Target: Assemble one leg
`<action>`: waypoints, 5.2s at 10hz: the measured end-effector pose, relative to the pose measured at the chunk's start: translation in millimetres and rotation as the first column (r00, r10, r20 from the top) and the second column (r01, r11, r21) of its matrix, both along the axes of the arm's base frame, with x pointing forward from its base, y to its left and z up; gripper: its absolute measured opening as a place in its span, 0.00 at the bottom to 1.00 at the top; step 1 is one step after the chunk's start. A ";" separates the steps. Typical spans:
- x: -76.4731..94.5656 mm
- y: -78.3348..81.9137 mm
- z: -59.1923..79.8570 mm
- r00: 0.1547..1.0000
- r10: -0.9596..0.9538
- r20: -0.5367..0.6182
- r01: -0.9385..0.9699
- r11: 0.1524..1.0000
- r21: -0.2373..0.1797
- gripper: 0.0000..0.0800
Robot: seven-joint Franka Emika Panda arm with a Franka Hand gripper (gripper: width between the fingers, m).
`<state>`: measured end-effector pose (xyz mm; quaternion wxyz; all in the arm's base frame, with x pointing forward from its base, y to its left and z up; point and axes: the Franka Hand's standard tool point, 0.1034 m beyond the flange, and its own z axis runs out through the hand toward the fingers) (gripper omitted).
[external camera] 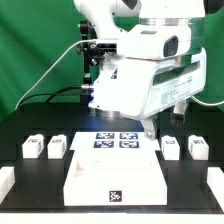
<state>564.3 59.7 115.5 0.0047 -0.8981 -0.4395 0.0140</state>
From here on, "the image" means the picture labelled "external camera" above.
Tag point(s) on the white marker sheet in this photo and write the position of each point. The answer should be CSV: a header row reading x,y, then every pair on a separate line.
x,y
113,140

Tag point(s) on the white left obstacle block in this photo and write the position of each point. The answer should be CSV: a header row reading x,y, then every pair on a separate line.
x,y
7,180

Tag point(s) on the white right obstacle block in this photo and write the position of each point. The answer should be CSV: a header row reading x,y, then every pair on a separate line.
x,y
215,181

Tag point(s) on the white obstacle block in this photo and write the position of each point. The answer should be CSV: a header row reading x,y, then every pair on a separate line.
x,y
7,180
215,181

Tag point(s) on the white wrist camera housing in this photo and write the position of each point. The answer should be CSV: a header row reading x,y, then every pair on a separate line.
x,y
155,42

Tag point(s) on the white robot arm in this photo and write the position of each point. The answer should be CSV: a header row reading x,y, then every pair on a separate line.
x,y
111,19

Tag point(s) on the black camera stand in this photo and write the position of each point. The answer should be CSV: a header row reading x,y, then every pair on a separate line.
x,y
93,54

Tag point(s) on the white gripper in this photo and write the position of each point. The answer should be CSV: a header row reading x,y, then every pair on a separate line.
x,y
141,88

